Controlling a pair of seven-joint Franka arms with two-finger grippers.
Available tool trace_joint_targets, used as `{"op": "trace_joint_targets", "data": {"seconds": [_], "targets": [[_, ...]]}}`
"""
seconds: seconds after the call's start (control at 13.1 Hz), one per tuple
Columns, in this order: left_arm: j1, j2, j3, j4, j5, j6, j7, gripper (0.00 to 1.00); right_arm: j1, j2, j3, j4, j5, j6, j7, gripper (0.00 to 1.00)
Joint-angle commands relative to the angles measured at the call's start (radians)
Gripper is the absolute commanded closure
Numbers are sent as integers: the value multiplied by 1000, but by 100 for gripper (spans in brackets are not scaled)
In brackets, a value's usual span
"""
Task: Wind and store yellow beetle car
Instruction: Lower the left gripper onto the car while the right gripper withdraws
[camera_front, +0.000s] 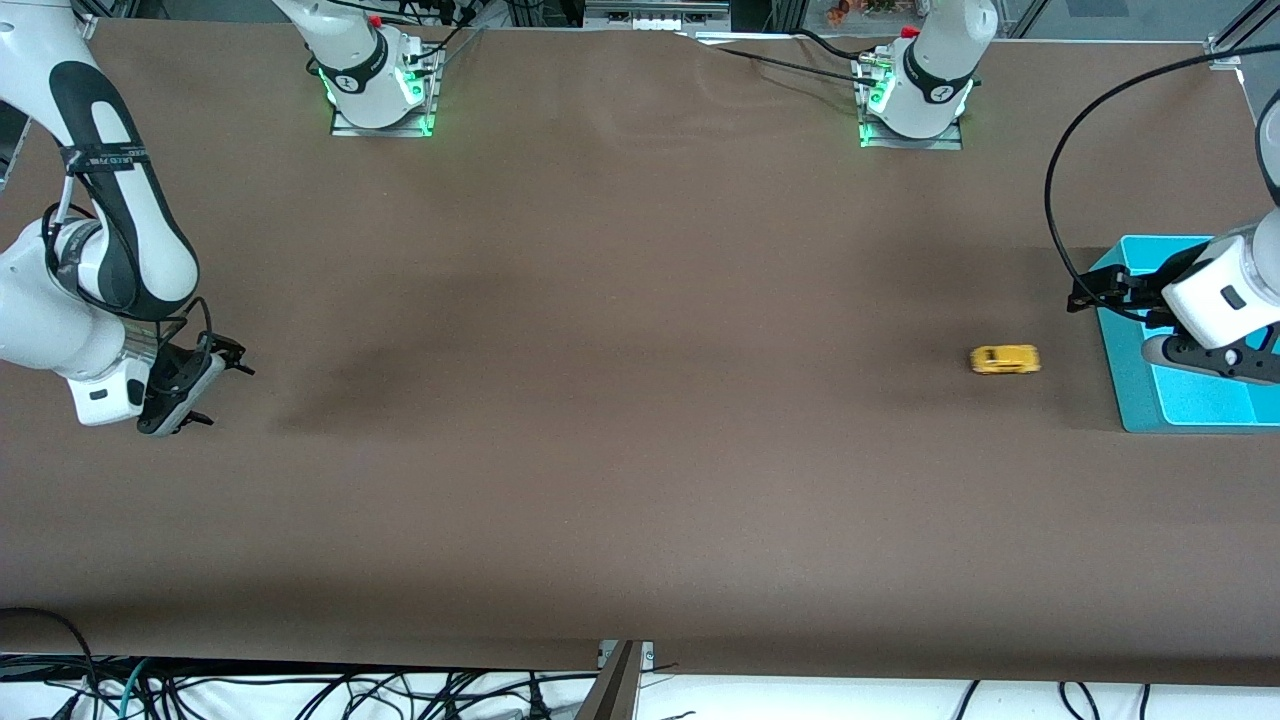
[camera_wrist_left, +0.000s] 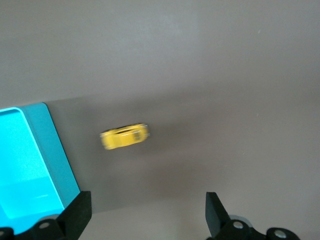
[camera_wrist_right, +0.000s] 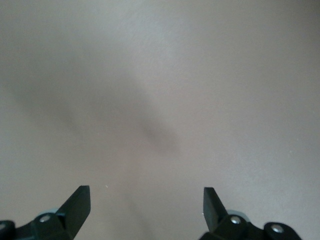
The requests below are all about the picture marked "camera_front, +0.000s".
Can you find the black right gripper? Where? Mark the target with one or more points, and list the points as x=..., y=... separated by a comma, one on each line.
x=176, y=367

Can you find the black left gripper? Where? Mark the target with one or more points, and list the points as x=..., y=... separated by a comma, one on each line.
x=1140, y=289

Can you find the yellow beetle toy car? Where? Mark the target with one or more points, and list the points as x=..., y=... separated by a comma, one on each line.
x=1005, y=360

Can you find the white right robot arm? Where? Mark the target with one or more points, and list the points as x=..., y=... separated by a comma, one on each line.
x=120, y=230

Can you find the teal plastic bin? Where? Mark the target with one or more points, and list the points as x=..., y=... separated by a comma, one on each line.
x=1190, y=405

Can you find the brown table cover mat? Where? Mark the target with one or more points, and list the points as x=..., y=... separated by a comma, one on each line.
x=640, y=450

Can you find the white power strip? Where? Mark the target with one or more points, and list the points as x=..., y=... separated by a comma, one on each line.
x=655, y=22

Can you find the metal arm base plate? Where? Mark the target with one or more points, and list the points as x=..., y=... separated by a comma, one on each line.
x=345, y=128
x=950, y=143

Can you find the aluminium frame profile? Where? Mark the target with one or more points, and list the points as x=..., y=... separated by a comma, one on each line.
x=1225, y=50

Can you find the metal table bracket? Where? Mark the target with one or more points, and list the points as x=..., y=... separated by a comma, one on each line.
x=615, y=690

